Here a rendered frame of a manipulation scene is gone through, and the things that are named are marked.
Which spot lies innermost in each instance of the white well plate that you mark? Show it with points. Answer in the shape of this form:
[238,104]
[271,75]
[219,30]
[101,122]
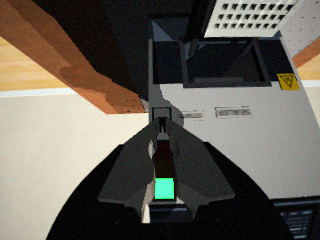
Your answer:
[247,18]

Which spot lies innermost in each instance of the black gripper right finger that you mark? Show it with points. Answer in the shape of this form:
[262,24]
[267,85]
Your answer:
[205,176]

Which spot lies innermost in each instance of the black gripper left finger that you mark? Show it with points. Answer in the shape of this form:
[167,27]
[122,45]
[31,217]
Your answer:
[124,178]

